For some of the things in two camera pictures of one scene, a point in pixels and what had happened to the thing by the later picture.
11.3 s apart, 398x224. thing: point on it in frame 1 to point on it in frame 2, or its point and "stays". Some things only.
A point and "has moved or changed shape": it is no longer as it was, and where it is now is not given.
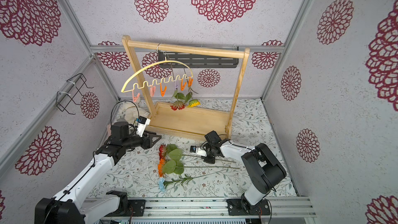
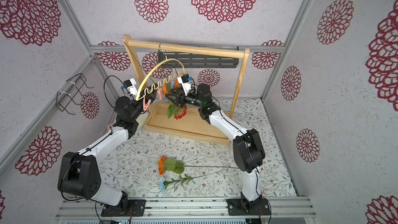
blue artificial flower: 183,179 stays
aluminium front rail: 207,208 stays
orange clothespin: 162,92 has moved or changed shape
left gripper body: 136,141 to 139,106
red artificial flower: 171,152 to 176,111
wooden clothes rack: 181,120 stays
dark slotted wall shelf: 196,60 stays
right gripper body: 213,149 to 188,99
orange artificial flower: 171,166 stays
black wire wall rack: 63,99 stays
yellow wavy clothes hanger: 165,82 has moved or changed shape
